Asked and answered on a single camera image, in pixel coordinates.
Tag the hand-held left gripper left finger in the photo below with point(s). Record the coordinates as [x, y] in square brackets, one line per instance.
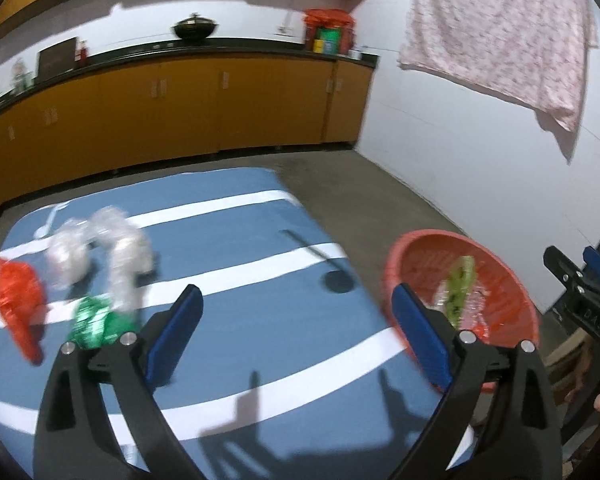
[177, 335]

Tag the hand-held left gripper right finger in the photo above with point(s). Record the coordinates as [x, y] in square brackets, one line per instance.
[422, 340]

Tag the clear plastic bag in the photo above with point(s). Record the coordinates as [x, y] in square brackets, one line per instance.
[478, 302]

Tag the olive green plastic bag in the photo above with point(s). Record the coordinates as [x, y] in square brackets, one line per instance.
[459, 280]

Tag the red plastic basket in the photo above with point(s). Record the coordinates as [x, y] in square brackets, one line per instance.
[414, 255]

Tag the wooden chair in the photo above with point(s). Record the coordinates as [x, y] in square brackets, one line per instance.
[569, 365]

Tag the blue music-note printed cloth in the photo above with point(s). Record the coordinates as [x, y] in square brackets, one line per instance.
[255, 335]

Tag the dark green plastic bag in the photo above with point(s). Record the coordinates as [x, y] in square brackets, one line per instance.
[95, 325]

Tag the clear bubble wrap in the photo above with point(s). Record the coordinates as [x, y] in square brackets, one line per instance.
[122, 255]
[67, 255]

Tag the wooden lower kitchen cabinets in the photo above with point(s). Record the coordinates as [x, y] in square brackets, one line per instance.
[180, 110]

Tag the pink floral hanging cloth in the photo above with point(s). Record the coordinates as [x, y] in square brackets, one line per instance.
[499, 30]

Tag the black kitchen countertop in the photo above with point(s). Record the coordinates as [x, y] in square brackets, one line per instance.
[230, 46]

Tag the white mug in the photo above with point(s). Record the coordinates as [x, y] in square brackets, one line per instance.
[355, 54]

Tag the red bottle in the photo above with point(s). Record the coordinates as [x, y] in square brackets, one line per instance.
[82, 54]

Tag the dark cutting board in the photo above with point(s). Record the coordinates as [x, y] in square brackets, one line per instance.
[56, 59]

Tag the clear jar with bag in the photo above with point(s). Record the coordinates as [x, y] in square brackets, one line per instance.
[20, 77]

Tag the black wok with lid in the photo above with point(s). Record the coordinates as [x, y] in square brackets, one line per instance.
[195, 27]

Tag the red canister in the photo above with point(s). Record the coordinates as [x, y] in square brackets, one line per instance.
[310, 37]
[347, 40]

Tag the green box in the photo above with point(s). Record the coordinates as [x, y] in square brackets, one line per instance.
[327, 41]

